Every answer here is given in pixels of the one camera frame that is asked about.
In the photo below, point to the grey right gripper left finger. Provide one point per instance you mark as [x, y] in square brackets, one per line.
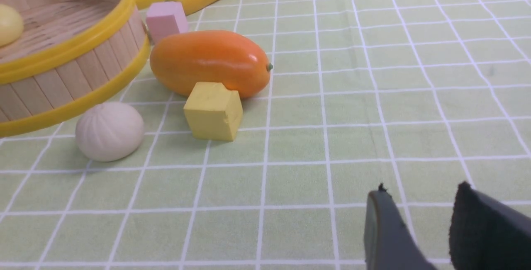
[388, 244]

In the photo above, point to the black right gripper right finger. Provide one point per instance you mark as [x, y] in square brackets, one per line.
[486, 234]

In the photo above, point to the white steamed bun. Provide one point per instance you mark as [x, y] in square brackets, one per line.
[109, 131]

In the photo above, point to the yellow steamed bun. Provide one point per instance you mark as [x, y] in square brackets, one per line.
[11, 25]

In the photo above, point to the bamboo steamer tray yellow rim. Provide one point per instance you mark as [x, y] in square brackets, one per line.
[73, 55]

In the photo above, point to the green checkered tablecloth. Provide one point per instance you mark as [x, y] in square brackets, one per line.
[419, 95]

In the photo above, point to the yellow foam cube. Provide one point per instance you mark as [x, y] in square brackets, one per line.
[213, 112]

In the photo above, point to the orange plastic mango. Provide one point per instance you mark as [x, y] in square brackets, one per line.
[179, 61]

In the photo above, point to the pink foam cube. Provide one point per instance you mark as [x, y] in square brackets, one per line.
[164, 19]

